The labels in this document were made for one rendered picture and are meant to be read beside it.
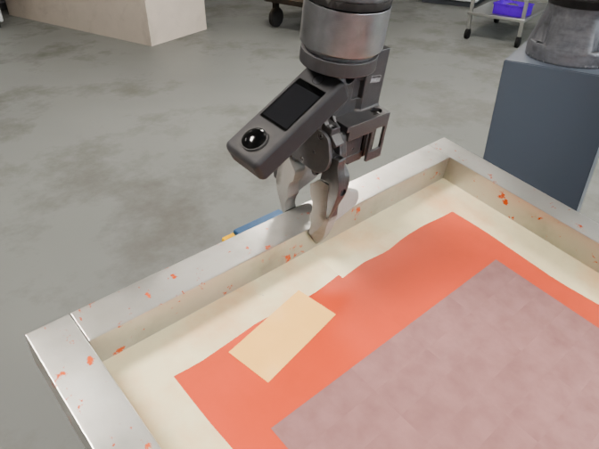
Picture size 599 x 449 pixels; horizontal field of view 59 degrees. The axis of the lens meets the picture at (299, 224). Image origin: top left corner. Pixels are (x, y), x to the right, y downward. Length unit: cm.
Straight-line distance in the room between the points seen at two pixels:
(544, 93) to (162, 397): 78
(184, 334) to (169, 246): 204
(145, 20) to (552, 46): 496
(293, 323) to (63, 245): 225
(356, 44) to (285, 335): 27
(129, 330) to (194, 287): 7
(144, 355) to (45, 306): 190
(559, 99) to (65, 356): 83
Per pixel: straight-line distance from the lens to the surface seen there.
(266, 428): 47
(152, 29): 572
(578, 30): 100
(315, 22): 47
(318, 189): 54
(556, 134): 102
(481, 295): 61
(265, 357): 50
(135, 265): 247
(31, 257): 271
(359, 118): 52
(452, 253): 65
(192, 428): 47
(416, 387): 51
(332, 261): 59
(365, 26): 46
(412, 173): 70
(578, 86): 99
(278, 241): 56
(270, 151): 46
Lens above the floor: 147
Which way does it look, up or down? 34 degrees down
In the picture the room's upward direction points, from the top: straight up
